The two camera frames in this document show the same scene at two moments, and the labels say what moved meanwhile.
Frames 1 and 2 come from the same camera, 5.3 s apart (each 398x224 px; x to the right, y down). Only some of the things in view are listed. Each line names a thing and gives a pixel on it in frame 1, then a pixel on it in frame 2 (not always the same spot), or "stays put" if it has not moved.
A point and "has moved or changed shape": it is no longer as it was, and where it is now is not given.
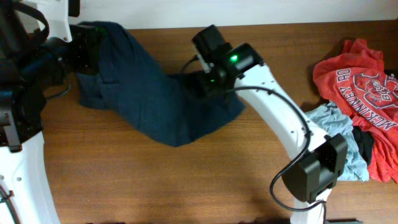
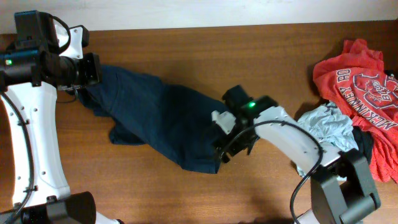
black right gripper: (211, 88) -> (236, 144)
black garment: (365, 141) stays put
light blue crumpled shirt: (331, 121) stays put
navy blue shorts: (170, 106) has moved or changed shape
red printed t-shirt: (357, 80) stays put
